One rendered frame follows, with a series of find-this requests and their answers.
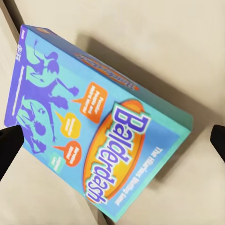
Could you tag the bed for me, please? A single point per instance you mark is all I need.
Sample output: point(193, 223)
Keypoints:
point(175, 49)

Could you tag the board game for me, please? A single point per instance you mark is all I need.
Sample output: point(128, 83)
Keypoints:
point(102, 133)

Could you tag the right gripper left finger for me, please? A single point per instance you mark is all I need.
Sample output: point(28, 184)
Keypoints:
point(11, 140)

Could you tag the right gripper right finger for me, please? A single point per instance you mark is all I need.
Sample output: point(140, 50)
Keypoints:
point(218, 139)

